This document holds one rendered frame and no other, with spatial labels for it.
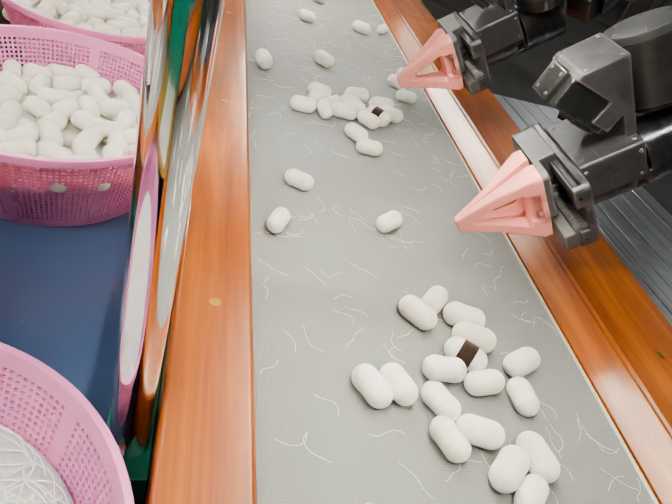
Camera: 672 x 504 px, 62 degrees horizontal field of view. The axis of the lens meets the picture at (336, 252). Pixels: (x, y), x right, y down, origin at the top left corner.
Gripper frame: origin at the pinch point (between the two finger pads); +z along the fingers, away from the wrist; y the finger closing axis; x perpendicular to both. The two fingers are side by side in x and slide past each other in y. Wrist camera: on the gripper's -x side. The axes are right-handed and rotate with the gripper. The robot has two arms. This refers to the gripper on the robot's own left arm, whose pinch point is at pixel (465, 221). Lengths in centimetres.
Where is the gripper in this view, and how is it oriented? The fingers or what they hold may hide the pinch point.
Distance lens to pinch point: 50.4
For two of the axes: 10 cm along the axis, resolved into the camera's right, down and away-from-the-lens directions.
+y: 1.3, 6.5, -7.5
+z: -9.1, 3.8, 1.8
